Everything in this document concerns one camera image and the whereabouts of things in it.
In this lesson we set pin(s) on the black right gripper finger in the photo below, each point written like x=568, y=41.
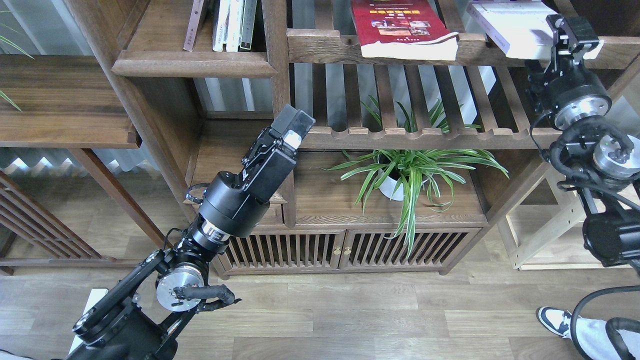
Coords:
x=560, y=39

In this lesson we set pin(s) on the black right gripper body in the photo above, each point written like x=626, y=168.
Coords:
x=566, y=90

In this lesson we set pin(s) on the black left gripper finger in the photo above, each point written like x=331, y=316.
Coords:
x=297, y=127
x=281, y=123

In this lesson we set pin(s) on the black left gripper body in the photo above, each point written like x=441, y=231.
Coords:
x=233, y=204

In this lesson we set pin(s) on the white lavender paperback book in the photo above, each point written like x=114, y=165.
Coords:
x=518, y=27

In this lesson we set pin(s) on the maroon book Chinese characters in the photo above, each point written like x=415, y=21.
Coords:
x=198, y=13

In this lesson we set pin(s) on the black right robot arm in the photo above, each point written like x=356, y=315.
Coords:
x=586, y=130

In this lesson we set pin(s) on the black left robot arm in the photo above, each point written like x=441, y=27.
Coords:
x=141, y=317

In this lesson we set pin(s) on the white upright book left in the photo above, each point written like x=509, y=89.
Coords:
x=220, y=17

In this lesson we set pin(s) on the white upright book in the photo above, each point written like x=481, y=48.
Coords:
x=234, y=25
x=220, y=17

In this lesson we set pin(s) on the white upright book middle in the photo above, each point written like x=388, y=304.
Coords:
x=234, y=25

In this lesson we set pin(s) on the white plant pot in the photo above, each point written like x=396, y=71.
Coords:
x=390, y=190

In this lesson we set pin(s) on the dark green upright book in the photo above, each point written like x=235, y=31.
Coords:
x=248, y=25

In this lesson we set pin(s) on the dark wooden bookshelf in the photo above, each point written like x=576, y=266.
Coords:
x=199, y=112

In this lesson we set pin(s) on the green spider plant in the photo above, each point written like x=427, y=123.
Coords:
x=414, y=170

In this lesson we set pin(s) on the red paperback book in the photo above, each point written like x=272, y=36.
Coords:
x=402, y=29

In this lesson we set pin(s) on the white floor stand leg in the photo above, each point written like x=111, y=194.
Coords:
x=95, y=295

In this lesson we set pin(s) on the blue white sneaker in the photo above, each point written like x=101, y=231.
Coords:
x=555, y=320

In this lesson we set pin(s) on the green leaf at left edge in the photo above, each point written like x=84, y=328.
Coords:
x=11, y=59

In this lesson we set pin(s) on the light wooden shelf frame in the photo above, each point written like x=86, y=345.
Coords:
x=560, y=225

